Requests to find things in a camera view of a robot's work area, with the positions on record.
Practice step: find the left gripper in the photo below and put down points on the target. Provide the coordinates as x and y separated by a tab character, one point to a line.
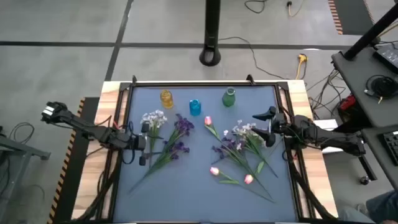
139	141

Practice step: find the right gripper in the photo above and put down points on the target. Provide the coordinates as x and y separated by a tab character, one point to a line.
285	124

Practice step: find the white artificial flower bunch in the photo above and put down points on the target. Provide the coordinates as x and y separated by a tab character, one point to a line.
154	118
247	127

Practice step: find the purple artificial flower bunch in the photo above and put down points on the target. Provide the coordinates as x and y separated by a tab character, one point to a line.
183	124
228	143

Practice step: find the yellow glass vase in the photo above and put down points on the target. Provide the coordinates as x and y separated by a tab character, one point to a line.
167	99

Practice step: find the green glass vase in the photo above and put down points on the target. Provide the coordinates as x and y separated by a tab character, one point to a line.
228	99

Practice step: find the pink artificial tulip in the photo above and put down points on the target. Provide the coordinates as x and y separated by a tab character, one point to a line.
214	170
208	120
248	179

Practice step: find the blue glass vase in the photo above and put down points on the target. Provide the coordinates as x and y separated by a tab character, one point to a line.
195	108

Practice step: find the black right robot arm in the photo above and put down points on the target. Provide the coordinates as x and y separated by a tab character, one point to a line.
335	140

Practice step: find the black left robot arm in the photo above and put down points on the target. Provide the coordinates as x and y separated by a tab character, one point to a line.
81	124

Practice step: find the white paper sheet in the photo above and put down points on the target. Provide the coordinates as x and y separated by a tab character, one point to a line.
326	124

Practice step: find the black framed wooden table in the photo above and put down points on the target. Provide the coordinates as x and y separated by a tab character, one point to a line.
123	86

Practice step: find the blue table mat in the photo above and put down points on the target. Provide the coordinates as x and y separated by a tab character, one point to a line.
186	202

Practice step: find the black hazard-edged floor mat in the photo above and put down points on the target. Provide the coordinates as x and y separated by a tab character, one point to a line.
351	15
74	174

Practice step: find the yellow power plug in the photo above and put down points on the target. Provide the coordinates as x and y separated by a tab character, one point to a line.
302	58

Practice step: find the red box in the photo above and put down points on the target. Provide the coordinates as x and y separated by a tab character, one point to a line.
348	102

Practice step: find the grey side desk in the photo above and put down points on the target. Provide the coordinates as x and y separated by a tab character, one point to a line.
354	87

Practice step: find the black caster wheel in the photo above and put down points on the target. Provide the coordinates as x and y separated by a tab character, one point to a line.
364	180

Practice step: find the black keyboard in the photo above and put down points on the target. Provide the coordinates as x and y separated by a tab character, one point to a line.
390	146

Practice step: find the grey metal stand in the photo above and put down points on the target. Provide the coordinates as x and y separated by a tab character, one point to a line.
18	149

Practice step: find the black flat device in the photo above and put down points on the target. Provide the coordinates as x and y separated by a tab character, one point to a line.
388	57

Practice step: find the black diagonal pole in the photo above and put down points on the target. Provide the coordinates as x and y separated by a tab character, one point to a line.
370	32

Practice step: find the person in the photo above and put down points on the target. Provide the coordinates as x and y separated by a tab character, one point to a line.
384	205

